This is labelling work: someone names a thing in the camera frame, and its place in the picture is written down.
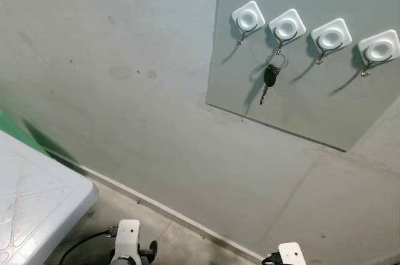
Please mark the white folding table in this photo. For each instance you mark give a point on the white folding table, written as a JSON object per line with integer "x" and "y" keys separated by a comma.
{"x": 37, "y": 202}

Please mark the green plastic object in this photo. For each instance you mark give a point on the green plastic object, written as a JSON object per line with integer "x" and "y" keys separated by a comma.
{"x": 15, "y": 132}

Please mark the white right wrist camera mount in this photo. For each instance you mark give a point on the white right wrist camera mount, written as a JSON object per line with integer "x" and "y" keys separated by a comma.
{"x": 292, "y": 254}

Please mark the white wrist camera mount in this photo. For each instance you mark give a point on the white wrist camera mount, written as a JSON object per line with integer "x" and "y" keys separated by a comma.
{"x": 128, "y": 240}
{"x": 292, "y": 254}

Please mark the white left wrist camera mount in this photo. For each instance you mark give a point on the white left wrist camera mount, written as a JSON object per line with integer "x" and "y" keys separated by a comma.
{"x": 128, "y": 240}

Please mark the grey wall panel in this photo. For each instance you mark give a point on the grey wall panel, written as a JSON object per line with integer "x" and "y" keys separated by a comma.
{"x": 300, "y": 109}

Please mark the white adhesive wall hook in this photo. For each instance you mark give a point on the white adhesive wall hook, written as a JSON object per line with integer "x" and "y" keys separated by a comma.
{"x": 331, "y": 35}
{"x": 381, "y": 47}
{"x": 248, "y": 17}
{"x": 287, "y": 26}

